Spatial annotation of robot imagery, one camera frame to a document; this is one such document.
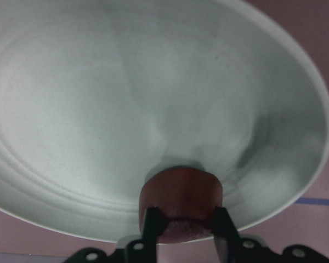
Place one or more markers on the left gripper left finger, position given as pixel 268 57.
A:
pixel 154 226

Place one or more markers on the light green plate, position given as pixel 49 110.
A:
pixel 98 96

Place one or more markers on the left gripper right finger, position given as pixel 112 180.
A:
pixel 225 235

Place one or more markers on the brown bun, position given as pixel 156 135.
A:
pixel 187 198

